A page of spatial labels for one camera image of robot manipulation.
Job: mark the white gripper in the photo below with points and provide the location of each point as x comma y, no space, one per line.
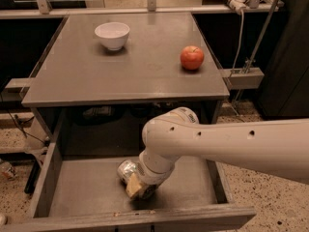
147,175

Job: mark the crushed 7up can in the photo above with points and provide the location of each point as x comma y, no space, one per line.
124,171

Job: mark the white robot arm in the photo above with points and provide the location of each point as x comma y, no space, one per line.
279,148

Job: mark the grey open top drawer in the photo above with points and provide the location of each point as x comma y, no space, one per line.
78,189

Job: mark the grey cabinet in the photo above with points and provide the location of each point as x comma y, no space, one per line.
78,70

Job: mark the small bottle on floor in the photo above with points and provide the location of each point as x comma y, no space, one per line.
7,169

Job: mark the red apple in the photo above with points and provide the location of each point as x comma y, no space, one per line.
192,57

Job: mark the white ceramic bowl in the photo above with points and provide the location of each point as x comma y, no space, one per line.
112,35

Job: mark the metal diagonal rod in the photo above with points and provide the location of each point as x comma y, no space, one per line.
248,63

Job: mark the grey metal bracket block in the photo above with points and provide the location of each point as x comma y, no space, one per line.
240,80

